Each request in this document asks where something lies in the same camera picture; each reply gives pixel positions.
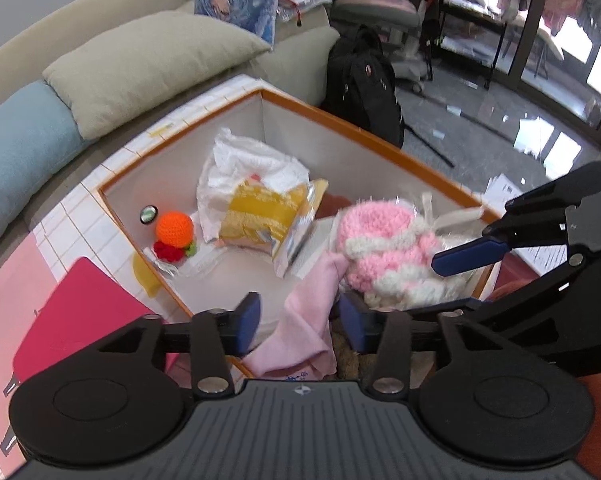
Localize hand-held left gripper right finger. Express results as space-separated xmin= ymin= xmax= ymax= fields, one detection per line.
xmin=339 ymin=291 xmax=531 ymax=396

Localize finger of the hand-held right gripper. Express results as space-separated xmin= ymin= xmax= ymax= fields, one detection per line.
xmin=405 ymin=244 xmax=601 ymax=332
xmin=432 ymin=161 xmax=601 ymax=277

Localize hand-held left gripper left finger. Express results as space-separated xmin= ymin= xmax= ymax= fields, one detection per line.
xmin=98 ymin=291 xmax=261 ymax=397

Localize pink cloth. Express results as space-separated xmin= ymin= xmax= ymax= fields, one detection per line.
xmin=243 ymin=252 xmax=349 ymax=381

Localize pink white knitted hat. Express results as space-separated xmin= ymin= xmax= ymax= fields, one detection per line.
xmin=335 ymin=199 xmax=474 ymax=311

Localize yellow packet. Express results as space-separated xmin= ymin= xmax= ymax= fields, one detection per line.
xmin=218 ymin=178 xmax=329 ymax=278

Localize orange storage box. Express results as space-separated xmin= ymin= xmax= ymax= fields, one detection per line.
xmin=96 ymin=87 xmax=504 ymax=381

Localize white printed paper sheets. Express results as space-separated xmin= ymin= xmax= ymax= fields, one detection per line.
xmin=483 ymin=174 xmax=571 ymax=276

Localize clear plastic wrapper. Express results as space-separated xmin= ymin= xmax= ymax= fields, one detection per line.
xmin=150 ymin=255 xmax=221 ymax=279

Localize red crochet flowers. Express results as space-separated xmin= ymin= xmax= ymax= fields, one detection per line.
xmin=153 ymin=240 xmax=200 ymax=262

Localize orange crochet ball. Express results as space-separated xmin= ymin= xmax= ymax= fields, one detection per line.
xmin=155 ymin=211 xmax=196 ymax=250

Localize black rod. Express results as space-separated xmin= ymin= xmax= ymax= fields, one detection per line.
xmin=403 ymin=120 xmax=456 ymax=167

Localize black backpack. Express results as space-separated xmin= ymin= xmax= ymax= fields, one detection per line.
xmin=321 ymin=24 xmax=405 ymax=150

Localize office chair with pink seat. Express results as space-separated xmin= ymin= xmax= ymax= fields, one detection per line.
xmin=331 ymin=0 xmax=434 ymax=93

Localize beige pillow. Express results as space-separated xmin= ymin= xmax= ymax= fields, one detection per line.
xmin=41 ymin=12 xmax=271 ymax=141

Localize light blue pillow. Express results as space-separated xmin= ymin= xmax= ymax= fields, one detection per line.
xmin=0 ymin=80 xmax=88 ymax=266

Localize printed blue cushion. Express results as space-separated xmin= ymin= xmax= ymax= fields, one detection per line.
xmin=194 ymin=0 xmax=286 ymax=51

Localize beige sofa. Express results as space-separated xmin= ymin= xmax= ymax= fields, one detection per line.
xmin=0 ymin=0 xmax=341 ymax=116

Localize black metal frame table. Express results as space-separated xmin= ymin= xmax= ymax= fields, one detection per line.
xmin=438 ymin=0 xmax=546 ymax=91

